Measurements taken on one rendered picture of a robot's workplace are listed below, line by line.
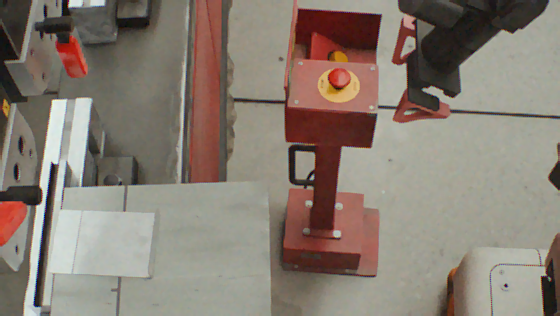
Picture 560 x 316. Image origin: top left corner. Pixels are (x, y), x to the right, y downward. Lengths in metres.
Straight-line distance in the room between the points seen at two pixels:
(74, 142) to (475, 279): 1.00
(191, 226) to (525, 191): 1.38
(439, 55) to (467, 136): 1.28
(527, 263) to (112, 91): 1.02
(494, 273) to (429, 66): 0.85
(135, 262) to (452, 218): 1.29
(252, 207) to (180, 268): 0.12
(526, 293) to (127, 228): 1.04
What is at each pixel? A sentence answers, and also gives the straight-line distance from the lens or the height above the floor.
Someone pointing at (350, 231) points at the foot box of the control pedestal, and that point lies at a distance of 1.85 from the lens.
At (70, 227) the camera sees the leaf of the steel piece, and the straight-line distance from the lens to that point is 0.92.
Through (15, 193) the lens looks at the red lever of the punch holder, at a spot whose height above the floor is 1.26.
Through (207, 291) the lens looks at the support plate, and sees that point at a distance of 0.86.
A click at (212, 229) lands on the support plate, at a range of 0.89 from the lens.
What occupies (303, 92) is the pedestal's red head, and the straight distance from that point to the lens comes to 1.25.
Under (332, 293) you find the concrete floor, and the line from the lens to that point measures 1.91.
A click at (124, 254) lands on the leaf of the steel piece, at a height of 1.00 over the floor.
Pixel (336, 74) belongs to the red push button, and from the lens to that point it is 1.24.
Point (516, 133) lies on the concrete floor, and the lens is 2.22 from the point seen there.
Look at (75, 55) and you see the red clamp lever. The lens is 0.81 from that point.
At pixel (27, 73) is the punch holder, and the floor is 1.23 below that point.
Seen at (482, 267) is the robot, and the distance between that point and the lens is 1.69.
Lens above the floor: 1.81
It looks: 60 degrees down
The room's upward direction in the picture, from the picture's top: 2 degrees counter-clockwise
